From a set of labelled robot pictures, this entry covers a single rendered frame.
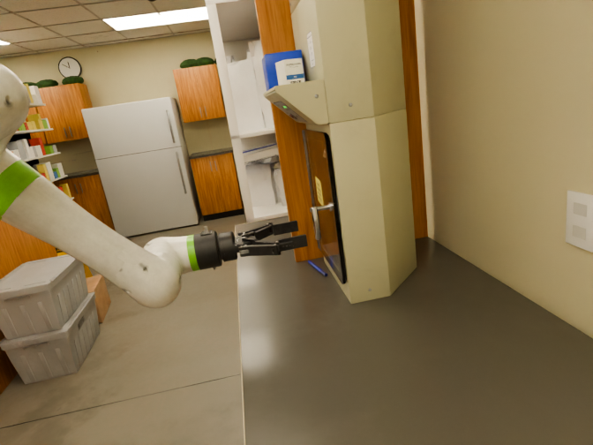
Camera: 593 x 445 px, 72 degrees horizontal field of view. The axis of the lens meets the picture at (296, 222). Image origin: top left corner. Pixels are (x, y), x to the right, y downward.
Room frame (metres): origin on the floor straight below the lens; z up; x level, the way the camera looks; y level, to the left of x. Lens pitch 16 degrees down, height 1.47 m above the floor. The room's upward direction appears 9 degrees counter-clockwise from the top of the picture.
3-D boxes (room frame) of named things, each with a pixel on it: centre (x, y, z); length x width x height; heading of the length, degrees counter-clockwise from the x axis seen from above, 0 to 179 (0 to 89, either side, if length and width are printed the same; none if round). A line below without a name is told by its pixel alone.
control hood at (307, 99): (1.12, -0.03, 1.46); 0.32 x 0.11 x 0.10; 7
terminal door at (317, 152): (1.13, -0.08, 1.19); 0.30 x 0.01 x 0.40; 6
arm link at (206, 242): (0.99, 0.23, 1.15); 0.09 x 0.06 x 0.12; 7
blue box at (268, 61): (1.19, -0.03, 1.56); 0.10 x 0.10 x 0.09; 7
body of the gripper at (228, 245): (1.00, 0.16, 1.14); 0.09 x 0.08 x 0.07; 97
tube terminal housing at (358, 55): (1.14, -0.22, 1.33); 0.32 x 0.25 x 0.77; 7
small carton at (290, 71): (1.08, -0.04, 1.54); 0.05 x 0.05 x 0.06; 24
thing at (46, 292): (2.58, 1.76, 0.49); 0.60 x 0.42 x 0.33; 7
